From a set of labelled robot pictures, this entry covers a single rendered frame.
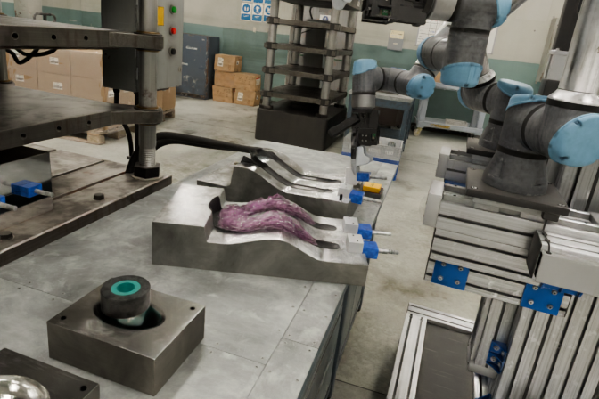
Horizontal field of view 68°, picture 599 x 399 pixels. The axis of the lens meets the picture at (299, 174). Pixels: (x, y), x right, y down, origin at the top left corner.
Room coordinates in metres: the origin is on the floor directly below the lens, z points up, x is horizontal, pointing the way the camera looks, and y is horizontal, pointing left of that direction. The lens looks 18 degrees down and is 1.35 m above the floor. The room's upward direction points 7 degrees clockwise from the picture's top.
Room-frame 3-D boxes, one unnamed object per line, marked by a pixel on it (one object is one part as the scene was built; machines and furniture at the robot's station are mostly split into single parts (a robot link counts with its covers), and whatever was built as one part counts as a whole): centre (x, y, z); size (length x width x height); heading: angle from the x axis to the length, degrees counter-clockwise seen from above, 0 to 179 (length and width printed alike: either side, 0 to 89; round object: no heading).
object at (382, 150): (4.63, -0.75, 0.28); 0.61 x 0.41 x 0.15; 75
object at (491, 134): (1.56, -0.70, 1.09); 0.15 x 0.15 x 0.10
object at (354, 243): (1.00, -0.20, 0.86); 0.13 x 0.05 x 0.05; 91
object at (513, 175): (1.09, -0.54, 1.09); 0.15 x 0.15 x 0.10
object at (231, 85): (8.16, 1.31, 0.42); 0.86 x 0.33 x 0.83; 75
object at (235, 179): (1.41, 0.05, 0.87); 0.50 x 0.26 x 0.14; 74
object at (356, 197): (1.28, -0.19, 0.89); 0.13 x 0.05 x 0.05; 73
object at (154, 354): (0.63, 0.26, 0.84); 0.20 x 0.15 x 0.07; 74
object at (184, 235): (1.04, 0.07, 0.86); 0.50 x 0.26 x 0.11; 91
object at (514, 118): (1.08, -0.54, 1.20); 0.13 x 0.12 x 0.14; 8
